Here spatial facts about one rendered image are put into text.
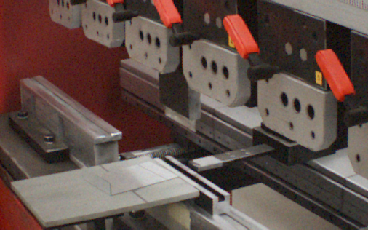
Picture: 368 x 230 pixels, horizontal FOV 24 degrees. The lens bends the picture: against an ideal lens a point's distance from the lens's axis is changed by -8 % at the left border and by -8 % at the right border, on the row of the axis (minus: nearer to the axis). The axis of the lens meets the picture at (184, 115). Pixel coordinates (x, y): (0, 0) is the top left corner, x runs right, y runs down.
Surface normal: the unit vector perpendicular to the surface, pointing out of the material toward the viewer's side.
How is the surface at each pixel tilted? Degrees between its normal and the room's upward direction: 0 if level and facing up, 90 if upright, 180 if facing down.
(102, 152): 90
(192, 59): 90
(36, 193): 0
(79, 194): 0
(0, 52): 90
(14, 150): 0
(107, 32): 90
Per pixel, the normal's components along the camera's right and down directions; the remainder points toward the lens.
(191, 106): 0.47, 0.26
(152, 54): -0.88, 0.17
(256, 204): -0.03, -0.95
